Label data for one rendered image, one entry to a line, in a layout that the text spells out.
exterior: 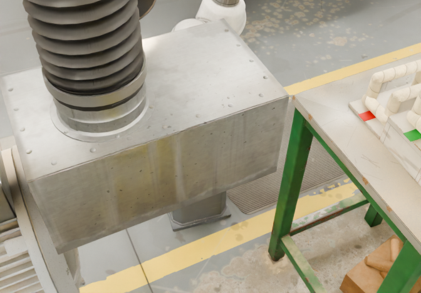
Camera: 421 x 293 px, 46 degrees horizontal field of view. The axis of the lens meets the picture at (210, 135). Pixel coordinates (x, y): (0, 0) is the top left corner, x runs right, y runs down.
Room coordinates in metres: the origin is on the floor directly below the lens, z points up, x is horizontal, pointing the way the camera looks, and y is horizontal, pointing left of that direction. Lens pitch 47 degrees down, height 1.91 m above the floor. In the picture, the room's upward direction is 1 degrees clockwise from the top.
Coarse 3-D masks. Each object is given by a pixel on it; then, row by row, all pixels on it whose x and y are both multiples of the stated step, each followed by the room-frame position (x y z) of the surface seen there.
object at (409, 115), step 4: (408, 112) 0.89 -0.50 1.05; (412, 112) 0.88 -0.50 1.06; (408, 116) 0.88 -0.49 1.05; (412, 116) 0.87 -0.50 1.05; (416, 116) 0.87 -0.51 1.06; (420, 116) 0.86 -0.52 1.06; (408, 120) 0.87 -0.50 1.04; (412, 120) 0.86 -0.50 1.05; (416, 120) 0.86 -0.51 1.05; (420, 120) 0.85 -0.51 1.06; (412, 124) 0.86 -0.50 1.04; (416, 124) 0.85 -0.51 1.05; (420, 124) 0.84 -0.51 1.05; (416, 128) 0.85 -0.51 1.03; (420, 128) 0.83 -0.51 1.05; (420, 132) 0.83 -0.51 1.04
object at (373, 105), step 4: (364, 96) 1.03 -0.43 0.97; (364, 100) 1.02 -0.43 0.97; (368, 100) 1.01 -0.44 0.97; (372, 100) 1.01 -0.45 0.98; (376, 100) 1.01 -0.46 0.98; (364, 104) 1.02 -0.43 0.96; (368, 104) 1.00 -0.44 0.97; (372, 104) 1.00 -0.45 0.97; (376, 104) 0.99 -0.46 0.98; (368, 108) 1.00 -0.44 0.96; (372, 108) 0.98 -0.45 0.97; (376, 108) 0.98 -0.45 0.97; (380, 108) 0.98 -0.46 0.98; (384, 108) 0.98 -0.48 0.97; (372, 112) 0.98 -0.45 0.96; (376, 112) 0.97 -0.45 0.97; (380, 112) 0.96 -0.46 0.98; (376, 116) 0.96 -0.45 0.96; (380, 116) 0.95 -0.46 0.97; (384, 116) 0.95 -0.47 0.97; (380, 120) 0.95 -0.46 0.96; (384, 120) 0.94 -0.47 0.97
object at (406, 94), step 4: (420, 84) 0.99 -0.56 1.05; (404, 88) 0.98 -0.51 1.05; (408, 88) 0.98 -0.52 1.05; (412, 88) 0.98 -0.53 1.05; (416, 88) 0.98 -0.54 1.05; (420, 88) 0.98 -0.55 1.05; (396, 92) 0.96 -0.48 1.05; (400, 92) 0.96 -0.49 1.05; (404, 92) 0.96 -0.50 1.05; (408, 92) 0.96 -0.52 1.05; (412, 92) 0.97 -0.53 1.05; (416, 92) 0.97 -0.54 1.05; (392, 96) 0.95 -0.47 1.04; (396, 96) 0.95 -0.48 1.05; (400, 96) 0.95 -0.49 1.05; (404, 96) 0.95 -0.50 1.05; (408, 96) 0.96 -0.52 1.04; (412, 96) 0.96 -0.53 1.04; (416, 96) 0.97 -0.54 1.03; (396, 100) 0.94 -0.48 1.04; (400, 100) 0.94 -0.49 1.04; (404, 100) 0.95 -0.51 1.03
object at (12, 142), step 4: (8, 136) 0.72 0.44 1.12; (12, 136) 0.72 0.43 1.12; (0, 140) 0.71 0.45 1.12; (4, 140) 0.71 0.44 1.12; (8, 140) 0.71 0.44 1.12; (12, 140) 0.71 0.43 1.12; (0, 144) 0.70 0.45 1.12; (4, 144) 0.70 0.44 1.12; (8, 144) 0.70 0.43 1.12; (12, 144) 0.70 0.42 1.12; (0, 148) 0.69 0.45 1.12; (4, 148) 0.69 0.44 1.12; (8, 148) 0.69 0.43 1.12
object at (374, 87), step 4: (372, 80) 1.03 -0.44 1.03; (372, 84) 1.02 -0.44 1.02; (376, 84) 1.02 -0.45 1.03; (380, 84) 1.02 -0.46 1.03; (368, 88) 1.03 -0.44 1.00; (372, 88) 1.02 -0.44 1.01; (376, 88) 1.02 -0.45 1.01; (368, 92) 1.03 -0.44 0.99; (372, 92) 1.02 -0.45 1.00; (376, 92) 1.02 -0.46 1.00; (368, 96) 1.02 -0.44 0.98; (372, 96) 1.02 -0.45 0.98; (376, 96) 1.02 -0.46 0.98
